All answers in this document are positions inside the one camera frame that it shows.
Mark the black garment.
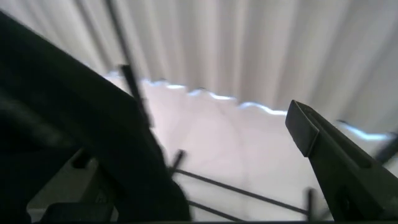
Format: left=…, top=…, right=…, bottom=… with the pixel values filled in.
left=0, top=9, right=192, bottom=223

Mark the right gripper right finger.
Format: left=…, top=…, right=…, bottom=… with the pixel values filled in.
left=285, top=100, right=398, bottom=223

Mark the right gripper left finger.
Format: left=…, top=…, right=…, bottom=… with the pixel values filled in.
left=26, top=148, right=119, bottom=223

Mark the black clothes rack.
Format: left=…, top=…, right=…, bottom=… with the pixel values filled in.
left=104, top=0, right=315, bottom=222

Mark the white curtain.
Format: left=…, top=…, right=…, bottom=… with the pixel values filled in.
left=0, top=0, right=398, bottom=141

